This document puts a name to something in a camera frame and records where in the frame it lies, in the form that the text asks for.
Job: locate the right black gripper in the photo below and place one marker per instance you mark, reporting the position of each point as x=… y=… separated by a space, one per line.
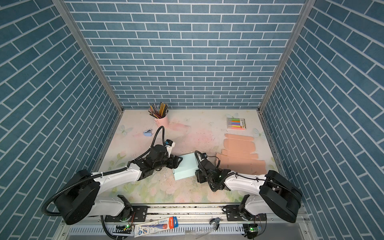
x=202 y=175

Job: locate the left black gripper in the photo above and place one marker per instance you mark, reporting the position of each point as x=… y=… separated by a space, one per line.
x=173 y=161

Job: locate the light blue paper box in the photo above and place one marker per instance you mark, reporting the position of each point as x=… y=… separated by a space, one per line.
x=186 y=168

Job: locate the pink paper box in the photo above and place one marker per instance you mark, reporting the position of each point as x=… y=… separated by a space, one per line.
x=239 y=155

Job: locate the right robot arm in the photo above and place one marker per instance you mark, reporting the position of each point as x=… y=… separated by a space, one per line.
x=271 y=193

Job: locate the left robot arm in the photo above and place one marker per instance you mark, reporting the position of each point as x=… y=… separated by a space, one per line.
x=81 y=196

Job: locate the pink pencil bucket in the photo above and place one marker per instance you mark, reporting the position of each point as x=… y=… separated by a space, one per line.
x=162 y=122

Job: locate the small metal clip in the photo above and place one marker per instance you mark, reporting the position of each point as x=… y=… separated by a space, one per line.
x=215 y=223

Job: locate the bundle of coloured pencils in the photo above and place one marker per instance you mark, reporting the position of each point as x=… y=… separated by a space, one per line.
x=159 y=111

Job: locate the pack of coloured markers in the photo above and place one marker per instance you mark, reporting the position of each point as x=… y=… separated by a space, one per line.
x=236 y=124

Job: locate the red blue white package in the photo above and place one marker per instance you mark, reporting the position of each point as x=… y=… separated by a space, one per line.
x=156 y=226

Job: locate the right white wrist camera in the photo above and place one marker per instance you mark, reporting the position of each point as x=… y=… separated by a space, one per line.
x=203 y=163

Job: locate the aluminium mounting rail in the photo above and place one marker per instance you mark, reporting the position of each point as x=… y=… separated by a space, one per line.
x=194 y=220

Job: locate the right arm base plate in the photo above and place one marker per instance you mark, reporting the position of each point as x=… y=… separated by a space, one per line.
x=236 y=213

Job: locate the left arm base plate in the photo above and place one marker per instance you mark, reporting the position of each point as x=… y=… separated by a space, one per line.
x=137 y=214

